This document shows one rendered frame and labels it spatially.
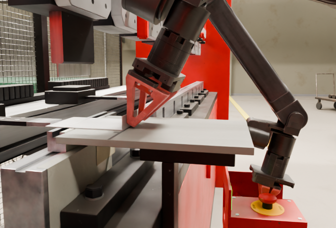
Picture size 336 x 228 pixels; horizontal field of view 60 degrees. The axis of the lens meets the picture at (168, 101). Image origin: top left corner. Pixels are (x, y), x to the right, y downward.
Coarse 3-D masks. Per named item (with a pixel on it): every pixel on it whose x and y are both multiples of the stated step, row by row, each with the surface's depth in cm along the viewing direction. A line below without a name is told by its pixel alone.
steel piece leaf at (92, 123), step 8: (136, 112) 50; (88, 120) 51; (96, 120) 51; (104, 120) 51; (112, 120) 51; (120, 120) 51; (80, 128) 45; (88, 128) 45; (96, 128) 44; (104, 128) 44; (112, 128) 44; (120, 128) 44
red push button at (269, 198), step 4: (260, 196) 65; (264, 196) 65; (268, 196) 65; (272, 196) 65; (260, 200) 65; (264, 200) 64; (268, 200) 63; (272, 200) 64; (276, 200) 64; (264, 204) 65; (268, 204) 64; (264, 208) 65; (268, 208) 64
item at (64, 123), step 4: (64, 120) 51; (68, 120) 51; (72, 120) 51; (76, 120) 51; (80, 120) 51; (52, 124) 47; (56, 124) 47; (60, 124) 47; (64, 124) 47; (68, 124) 47
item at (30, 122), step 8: (0, 104) 57; (0, 112) 57; (0, 120) 49; (8, 120) 49; (16, 120) 49; (24, 120) 49; (32, 120) 49; (40, 120) 49; (48, 120) 49; (56, 120) 49
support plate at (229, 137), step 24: (168, 120) 52; (192, 120) 52; (216, 120) 52; (240, 120) 52; (72, 144) 40; (96, 144) 39; (120, 144) 38; (144, 144) 37; (168, 144) 37; (192, 144) 36; (216, 144) 36; (240, 144) 36
